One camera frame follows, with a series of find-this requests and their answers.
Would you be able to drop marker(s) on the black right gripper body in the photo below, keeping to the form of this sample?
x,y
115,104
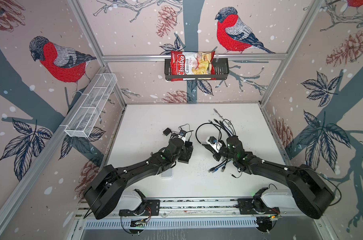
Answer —
x,y
223,153

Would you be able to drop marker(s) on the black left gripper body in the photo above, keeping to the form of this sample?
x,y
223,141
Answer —
x,y
184,152

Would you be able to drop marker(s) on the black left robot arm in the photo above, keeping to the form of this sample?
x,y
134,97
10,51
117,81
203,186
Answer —
x,y
105,190

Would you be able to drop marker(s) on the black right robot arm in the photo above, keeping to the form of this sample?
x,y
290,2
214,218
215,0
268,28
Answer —
x,y
311,194

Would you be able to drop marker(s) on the black power adapter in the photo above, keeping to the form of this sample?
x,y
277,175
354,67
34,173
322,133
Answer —
x,y
167,132

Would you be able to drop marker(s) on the white grey flat device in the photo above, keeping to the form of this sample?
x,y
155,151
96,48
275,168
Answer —
x,y
167,174

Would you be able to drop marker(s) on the red cassava chips bag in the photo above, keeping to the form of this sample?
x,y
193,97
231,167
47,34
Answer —
x,y
191,63

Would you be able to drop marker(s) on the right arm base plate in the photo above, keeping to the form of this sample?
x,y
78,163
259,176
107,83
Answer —
x,y
250,206

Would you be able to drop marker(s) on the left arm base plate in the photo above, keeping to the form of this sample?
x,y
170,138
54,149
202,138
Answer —
x,y
145,209

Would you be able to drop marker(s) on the aluminium front rail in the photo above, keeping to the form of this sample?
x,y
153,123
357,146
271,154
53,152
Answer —
x,y
202,207

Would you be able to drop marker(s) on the black wire wall basket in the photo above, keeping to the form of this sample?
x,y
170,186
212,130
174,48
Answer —
x,y
217,69

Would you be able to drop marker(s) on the white mesh wall shelf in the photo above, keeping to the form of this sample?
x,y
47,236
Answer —
x,y
88,113

